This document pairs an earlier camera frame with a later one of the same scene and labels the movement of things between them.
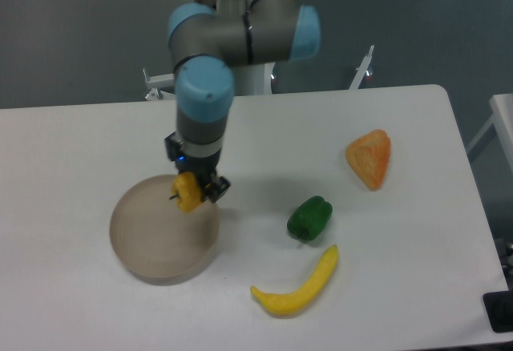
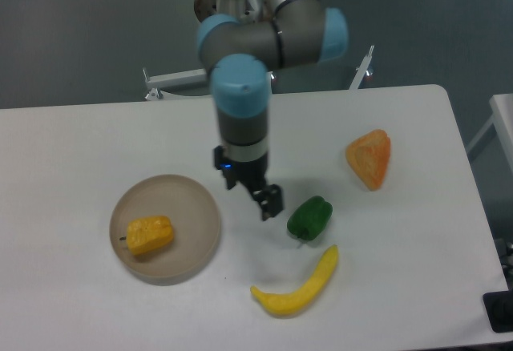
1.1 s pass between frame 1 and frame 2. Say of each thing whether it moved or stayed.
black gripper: moved
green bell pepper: stayed
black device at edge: stayed
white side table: stayed
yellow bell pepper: moved
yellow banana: stayed
